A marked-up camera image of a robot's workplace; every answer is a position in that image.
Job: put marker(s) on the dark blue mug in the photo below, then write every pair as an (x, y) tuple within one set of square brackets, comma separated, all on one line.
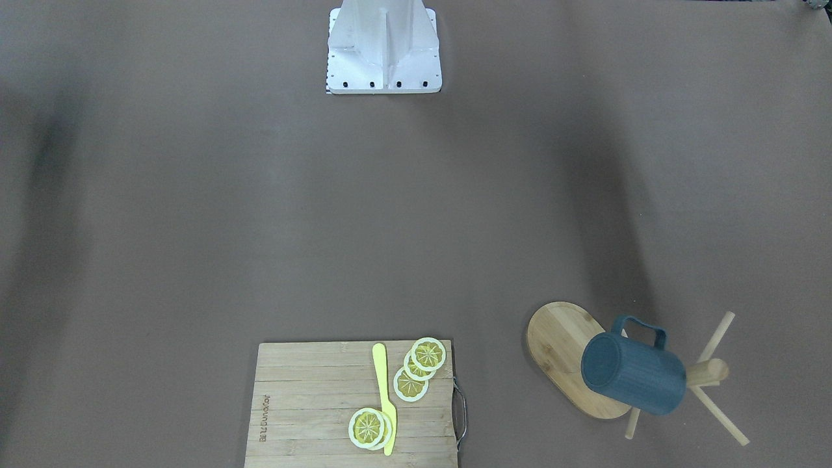
[(645, 376)]

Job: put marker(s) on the wooden cup storage rack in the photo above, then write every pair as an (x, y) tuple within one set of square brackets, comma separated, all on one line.
[(557, 334)]

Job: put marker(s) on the yellow plastic knife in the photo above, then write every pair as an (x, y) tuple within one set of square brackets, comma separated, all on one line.
[(379, 359)]

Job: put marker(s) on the lemon slice middle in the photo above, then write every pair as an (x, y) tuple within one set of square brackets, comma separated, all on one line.
[(414, 372)]

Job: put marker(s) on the wooden cutting board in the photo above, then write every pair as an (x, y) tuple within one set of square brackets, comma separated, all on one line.
[(305, 394)]

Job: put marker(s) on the lemon slice under knife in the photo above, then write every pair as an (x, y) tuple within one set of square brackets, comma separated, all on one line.
[(370, 429)]

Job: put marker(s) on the lemon slice near handle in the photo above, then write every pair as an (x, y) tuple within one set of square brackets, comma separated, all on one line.
[(428, 354)]

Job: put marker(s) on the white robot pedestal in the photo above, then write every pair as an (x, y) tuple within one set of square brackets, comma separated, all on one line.
[(383, 47)]

